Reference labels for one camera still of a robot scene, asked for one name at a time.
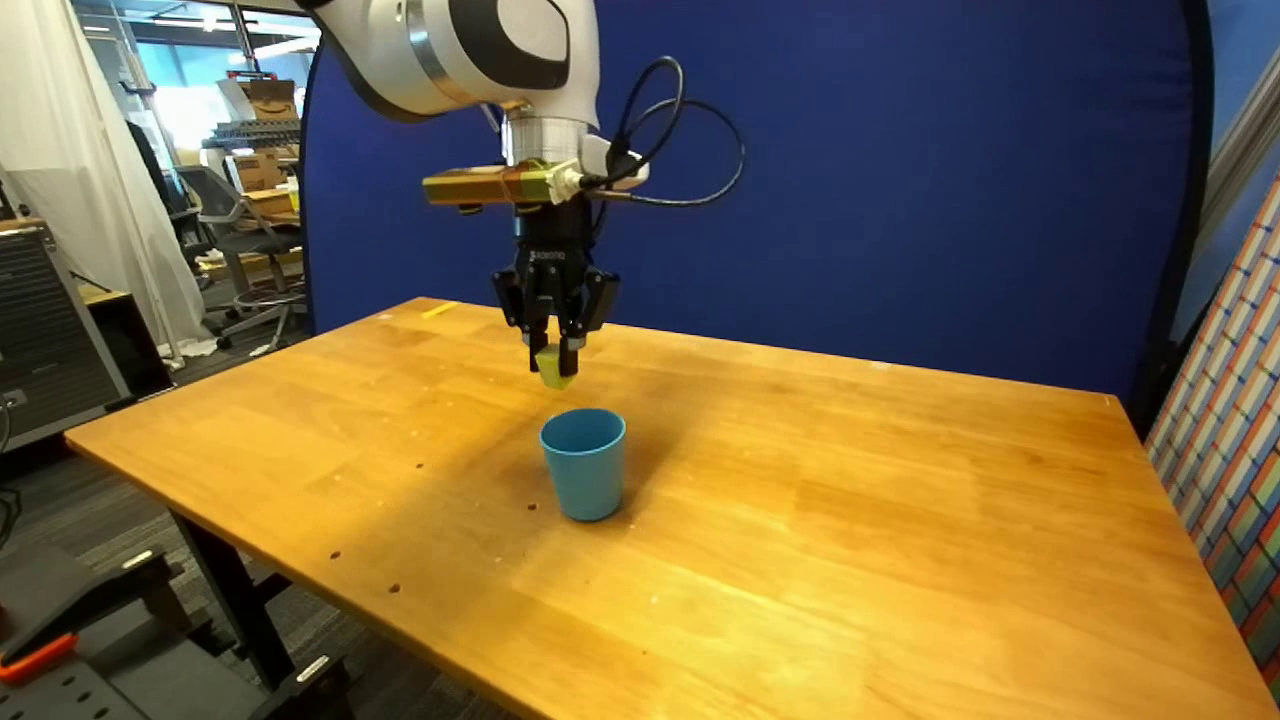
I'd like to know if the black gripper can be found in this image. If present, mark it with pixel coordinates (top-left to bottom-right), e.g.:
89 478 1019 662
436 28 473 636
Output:
492 197 621 381

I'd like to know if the yellow block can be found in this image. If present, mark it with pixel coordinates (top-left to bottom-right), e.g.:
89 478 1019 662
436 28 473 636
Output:
535 350 572 389

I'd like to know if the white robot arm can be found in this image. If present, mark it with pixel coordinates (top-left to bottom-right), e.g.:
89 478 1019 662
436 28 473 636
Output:
298 0 616 381

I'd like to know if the blue cup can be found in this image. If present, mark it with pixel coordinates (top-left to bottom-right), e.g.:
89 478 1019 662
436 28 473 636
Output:
541 407 630 526

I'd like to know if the black table leg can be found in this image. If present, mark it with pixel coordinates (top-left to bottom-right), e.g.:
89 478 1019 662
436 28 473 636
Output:
177 515 294 688

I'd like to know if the blue backdrop screen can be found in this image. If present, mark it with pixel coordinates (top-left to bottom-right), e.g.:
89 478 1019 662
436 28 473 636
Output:
299 0 1217 433

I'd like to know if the black equipment case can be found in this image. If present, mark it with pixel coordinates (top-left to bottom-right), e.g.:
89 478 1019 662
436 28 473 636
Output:
0 228 130 454

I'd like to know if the white curtain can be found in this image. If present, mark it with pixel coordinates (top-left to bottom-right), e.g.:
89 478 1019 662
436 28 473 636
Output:
0 0 216 364

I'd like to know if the gold wrist camera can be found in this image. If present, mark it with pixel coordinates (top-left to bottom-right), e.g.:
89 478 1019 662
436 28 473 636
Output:
420 162 586 212

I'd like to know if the black cable loop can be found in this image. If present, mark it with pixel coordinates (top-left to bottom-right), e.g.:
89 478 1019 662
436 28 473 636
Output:
593 54 753 212

